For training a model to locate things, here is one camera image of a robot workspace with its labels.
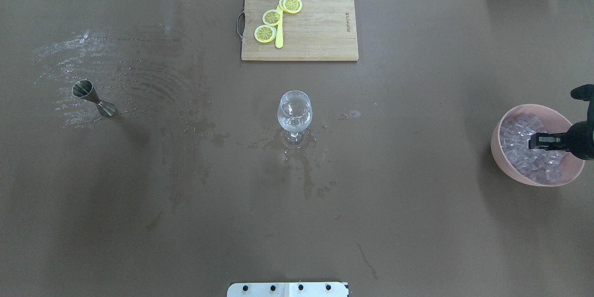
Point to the white camera pole base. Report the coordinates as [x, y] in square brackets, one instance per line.
[289, 289]

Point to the middle lemon slice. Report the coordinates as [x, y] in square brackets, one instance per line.
[272, 17]

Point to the bamboo cutting board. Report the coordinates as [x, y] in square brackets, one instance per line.
[324, 30]

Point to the clear wine glass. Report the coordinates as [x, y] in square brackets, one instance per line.
[294, 116]

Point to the steel jigger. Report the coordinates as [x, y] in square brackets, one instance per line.
[85, 90]

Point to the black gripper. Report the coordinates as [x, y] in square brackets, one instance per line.
[582, 139]

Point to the yellow plastic knife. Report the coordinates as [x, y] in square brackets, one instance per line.
[279, 40]

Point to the far lemon slice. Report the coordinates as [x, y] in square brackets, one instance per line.
[291, 6]

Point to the pink bowl of ice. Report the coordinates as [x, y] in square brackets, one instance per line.
[534, 167]

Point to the lemon slice near handle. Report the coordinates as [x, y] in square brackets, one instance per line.
[265, 33]

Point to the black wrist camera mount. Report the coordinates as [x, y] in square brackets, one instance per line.
[586, 94]

